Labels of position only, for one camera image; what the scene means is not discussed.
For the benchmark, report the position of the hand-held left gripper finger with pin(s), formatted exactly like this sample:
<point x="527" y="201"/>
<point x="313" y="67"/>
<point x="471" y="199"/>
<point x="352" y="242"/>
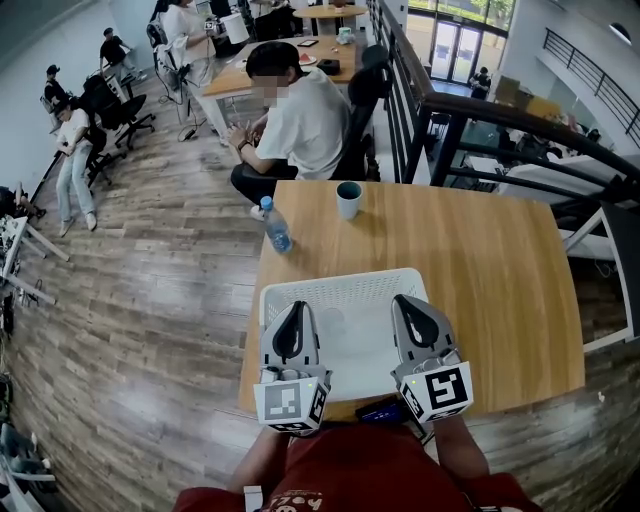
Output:
<point x="266" y="350"/>
<point x="312" y="352"/>

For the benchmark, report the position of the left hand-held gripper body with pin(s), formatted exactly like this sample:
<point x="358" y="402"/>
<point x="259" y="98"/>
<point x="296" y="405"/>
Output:
<point x="282" y="402"/>

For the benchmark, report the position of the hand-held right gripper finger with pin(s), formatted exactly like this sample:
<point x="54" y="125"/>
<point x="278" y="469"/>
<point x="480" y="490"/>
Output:
<point x="446" y="340"/>
<point x="401" y="345"/>

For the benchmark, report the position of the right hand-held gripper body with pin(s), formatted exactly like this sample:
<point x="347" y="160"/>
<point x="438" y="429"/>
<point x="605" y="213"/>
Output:
<point x="445" y="390"/>

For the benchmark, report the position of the white perforated plastic basket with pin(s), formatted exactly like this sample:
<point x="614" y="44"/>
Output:
<point x="360" y="295"/>

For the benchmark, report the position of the person's right forearm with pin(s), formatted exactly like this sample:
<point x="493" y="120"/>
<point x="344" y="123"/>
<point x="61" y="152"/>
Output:
<point x="460" y="445"/>

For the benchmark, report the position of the person's left forearm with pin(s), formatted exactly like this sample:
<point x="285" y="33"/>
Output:
<point x="257" y="460"/>

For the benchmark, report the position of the small black box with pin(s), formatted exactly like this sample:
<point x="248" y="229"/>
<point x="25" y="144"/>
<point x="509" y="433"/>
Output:
<point x="328" y="67"/>

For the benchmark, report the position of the black waist device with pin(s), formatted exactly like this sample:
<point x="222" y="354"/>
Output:
<point x="380" y="412"/>

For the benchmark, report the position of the wooden table with white legs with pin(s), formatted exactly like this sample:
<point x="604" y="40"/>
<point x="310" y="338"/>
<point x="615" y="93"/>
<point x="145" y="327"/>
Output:
<point x="475" y="275"/>

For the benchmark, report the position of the person's red shirt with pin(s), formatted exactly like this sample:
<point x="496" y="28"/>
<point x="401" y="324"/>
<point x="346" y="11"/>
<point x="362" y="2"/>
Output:
<point x="360" y="475"/>

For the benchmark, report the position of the clear plastic water bottle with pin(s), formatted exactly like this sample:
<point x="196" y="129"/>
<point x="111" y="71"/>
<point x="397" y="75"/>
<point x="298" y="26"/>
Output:
<point x="277" y="230"/>

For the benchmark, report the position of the pale green mug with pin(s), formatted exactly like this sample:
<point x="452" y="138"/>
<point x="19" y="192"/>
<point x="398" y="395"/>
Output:
<point x="348" y="205"/>

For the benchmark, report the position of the black metal railing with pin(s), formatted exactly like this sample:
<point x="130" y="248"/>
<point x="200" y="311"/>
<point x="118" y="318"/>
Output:
<point x="525" y="121"/>

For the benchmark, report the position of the black office chair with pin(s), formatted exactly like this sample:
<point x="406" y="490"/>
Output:
<point x="365" y="100"/>
<point x="120" y="110"/>

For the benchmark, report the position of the long wooden desk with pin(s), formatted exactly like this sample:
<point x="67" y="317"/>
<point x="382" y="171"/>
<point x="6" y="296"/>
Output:
<point x="225" y="82"/>

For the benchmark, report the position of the white desk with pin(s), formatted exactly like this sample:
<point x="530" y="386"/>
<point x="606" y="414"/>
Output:
<point x="15" y="240"/>

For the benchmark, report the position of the watermelon plate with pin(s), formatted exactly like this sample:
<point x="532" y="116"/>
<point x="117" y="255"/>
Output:
<point x="307" y="59"/>

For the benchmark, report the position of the black tablet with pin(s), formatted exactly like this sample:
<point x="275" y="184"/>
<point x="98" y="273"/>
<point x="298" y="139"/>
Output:
<point x="308" y="43"/>

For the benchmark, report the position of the pale green desk item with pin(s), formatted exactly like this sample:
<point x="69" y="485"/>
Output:
<point x="346" y="36"/>

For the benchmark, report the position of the white cylinder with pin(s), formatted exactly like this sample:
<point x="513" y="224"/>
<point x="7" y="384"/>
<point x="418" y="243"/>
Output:
<point x="235" y="27"/>

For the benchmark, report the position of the round wooden table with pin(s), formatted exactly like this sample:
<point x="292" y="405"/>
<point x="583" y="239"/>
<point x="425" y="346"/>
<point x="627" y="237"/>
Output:
<point x="325" y="12"/>

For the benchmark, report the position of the grey table with white frame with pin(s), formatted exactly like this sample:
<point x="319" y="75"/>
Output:
<point x="627" y="260"/>

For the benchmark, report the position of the tall glass window wall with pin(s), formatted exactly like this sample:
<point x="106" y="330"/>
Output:
<point x="457" y="50"/>

